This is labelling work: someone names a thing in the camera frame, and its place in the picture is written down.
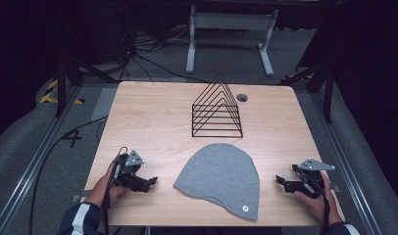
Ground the white metal desk frame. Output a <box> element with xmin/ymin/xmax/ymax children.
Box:
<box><xmin>185</xmin><ymin>4</ymin><xmax>279</xmax><ymax>77</ymax></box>

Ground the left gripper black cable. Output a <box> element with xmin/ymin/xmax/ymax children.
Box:
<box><xmin>101</xmin><ymin>146</ymin><xmax>129</xmax><ymax>235</ymax></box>

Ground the tangle of black cables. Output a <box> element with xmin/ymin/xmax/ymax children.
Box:
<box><xmin>119</xmin><ymin>23</ymin><xmax>208</xmax><ymax>84</ymax></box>

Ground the yellow black floor tape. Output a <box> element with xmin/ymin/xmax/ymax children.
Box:
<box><xmin>39</xmin><ymin>79</ymin><xmax>86</xmax><ymax>106</ymax></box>

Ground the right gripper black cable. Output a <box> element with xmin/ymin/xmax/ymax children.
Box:
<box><xmin>298</xmin><ymin>171</ymin><xmax>331</xmax><ymax>235</ymax></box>

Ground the black metal stand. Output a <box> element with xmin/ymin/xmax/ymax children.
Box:
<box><xmin>53</xmin><ymin>54</ymin><xmax>121</xmax><ymax>118</ymax></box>
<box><xmin>277</xmin><ymin>60</ymin><xmax>336</xmax><ymax>124</ymax></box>

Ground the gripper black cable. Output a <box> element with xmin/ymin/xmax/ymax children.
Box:
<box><xmin>101</xmin><ymin>146</ymin><xmax>129</xmax><ymax>235</ymax></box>
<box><xmin>298</xmin><ymin>171</ymin><xmax>331</xmax><ymax>235</ymax></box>

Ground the black floor cable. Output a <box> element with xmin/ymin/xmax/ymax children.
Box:
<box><xmin>27</xmin><ymin>115</ymin><xmax>109</xmax><ymax>235</ymax></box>

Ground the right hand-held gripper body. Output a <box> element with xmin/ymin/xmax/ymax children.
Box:
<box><xmin>286</xmin><ymin>158</ymin><xmax>336</xmax><ymax>200</ymax></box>

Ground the grey beanie hat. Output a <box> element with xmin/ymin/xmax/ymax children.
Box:
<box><xmin>173</xmin><ymin>142</ymin><xmax>261</xmax><ymax>221</ymax></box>

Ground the person's right hand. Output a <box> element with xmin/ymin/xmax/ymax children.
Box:
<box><xmin>292</xmin><ymin>171</ymin><xmax>344</xmax><ymax>227</ymax></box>

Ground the person's left hand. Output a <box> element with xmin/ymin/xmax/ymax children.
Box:
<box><xmin>84</xmin><ymin>161</ymin><xmax>130</xmax><ymax>210</ymax></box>

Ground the aluminium floor rail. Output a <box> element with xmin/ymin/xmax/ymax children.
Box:
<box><xmin>0</xmin><ymin>83</ymin><xmax>84</xmax><ymax>235</ymax></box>
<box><xmin>308</xmin><ymin>91</ymin><xmax>384</xmax><ymax>235</ymax></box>

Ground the black wire rack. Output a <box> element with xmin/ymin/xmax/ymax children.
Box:
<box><xmin>190</xmin><ymin>73</ymin><xmax>244</xmax><ymax>139</ymax></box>

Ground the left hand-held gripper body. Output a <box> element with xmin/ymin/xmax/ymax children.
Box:
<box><xmin>113</xmin><ymin>149</ymin><xmax>151</xmax><ymax>194</ymax></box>

